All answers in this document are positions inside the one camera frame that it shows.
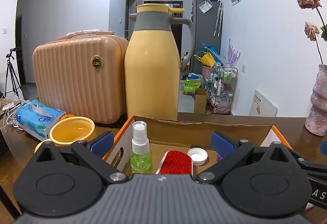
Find wire storage rack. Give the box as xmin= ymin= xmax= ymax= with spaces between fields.
xmin=206 ymin=66 xmax=238 ymax=115

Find white red lint brush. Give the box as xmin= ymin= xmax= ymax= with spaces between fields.
xmin=156 ymin=150 xmax=193 ymax=175

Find yellow watering can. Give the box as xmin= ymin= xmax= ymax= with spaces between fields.
xmin=193 ymin=52 xmax=216 ymax=68

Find green spray bottle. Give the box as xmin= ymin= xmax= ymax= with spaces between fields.
xmin=130 ymin=121 xmax=153 ymax=174

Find grey refrigerator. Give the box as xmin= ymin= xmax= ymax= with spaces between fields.
xmin=190 ymin=0 xmax=224 ymax=74

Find purple toothed cap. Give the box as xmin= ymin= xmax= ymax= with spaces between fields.
xmin=216 ymin=154 xmax=223 ymax=162

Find yellow ceramic mug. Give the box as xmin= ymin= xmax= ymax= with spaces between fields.
xmin=34 ymin=117 xmax=97 ymax=153

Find orange fruit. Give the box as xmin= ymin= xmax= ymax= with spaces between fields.
xmin=60 ymin=114 xmax=74 ymax=121

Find small brown cardboard box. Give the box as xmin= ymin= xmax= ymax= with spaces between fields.
xmin=193 ymin=88 xmax=208 ymax=114

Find blue tissue pack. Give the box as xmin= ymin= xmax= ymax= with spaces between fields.
xmin=15 ymin=99 xmax=66 ymax=141

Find dried pink roses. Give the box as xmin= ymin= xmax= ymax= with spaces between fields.
xmin=291 ymin=0 xmax=327 ymax=65

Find white cables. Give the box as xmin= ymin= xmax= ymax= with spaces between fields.
xmin=0 ymin=100 xmax=26 ymax=133

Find pink textured vase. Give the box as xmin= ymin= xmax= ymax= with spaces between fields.
xmin=305 ymin=64 xmax=327 ymax=137

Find black camera tripod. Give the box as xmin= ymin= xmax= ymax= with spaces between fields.
xmin=4 ymin=47 xmax=26 ymax=100

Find pink ribbed suitcase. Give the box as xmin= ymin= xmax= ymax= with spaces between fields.
xmin=32 ymin=31 xmax=128 ymax=124

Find white board on floor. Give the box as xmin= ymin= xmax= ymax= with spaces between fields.
xmin=249 ymin=90 xmax=278 ymax=117

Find white ribbed bottle cap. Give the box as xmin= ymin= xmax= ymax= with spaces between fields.
xmin=187 ymin=148 xmax=208 ymax=166

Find yellow thermos jug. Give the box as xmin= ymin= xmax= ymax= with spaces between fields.
xmin=124 ymin=3 xmax=195 ymax=121

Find orange cardboard box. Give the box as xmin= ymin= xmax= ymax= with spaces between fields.
xmin=103 ymin=114 xmax=291 ymax=175

